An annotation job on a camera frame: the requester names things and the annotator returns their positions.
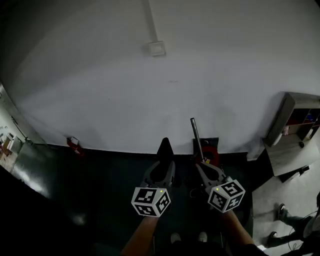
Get grey wooden shelf cabinet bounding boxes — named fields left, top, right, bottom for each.
left=261, top=91, right=320, bottom=184

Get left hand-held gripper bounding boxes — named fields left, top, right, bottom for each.
left=131, top=161, right=176, bottom=218

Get red canister vacuum cleaner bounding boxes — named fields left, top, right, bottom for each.
left=193, top=145, right=220, bottom=166

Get person's black trousers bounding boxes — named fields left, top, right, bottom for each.
left=149, top=239, right=226, bottom=256

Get person's right forearm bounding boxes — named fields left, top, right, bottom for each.
left=221, top=209, right=256, bottom=251

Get white wall switch box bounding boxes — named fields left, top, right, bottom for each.
left=145, top=40, right=167, bottom=58

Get black flat board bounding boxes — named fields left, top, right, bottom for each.
left=192, top=137, right=220, bottom=151

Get white wall cable conduit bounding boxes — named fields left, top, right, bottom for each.
left=141, top=0, right=160, bottom=43

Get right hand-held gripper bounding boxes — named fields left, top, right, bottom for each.
left=195, top=163, right=246, bottom=214

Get white storage rack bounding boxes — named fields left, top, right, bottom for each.
left=0, top=129, right=20, bottom=163

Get red fire extinguisher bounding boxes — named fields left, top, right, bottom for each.
left=66, top=136, right=85, bottom=157

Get person's left forearm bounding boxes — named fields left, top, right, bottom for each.
left=119, top=214, right=161, bottom=256

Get metal rod handle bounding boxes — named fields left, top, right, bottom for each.
left=190, top=117, right=206, bottom=163

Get black floor cable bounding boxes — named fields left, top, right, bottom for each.
left=287, top=211, right=320, bottom=251

